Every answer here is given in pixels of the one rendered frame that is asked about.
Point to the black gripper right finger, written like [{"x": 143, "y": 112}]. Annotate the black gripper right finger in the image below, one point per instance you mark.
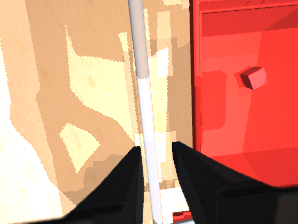
[{"x": 218, "y": 194}]

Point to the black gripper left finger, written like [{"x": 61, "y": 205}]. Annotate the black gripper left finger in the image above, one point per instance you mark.
[{"x": 118, "y": 199}]

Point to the red plastic tray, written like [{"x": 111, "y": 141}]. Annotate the red plastic tray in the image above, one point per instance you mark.
[{"x": 254, "y": 132}]

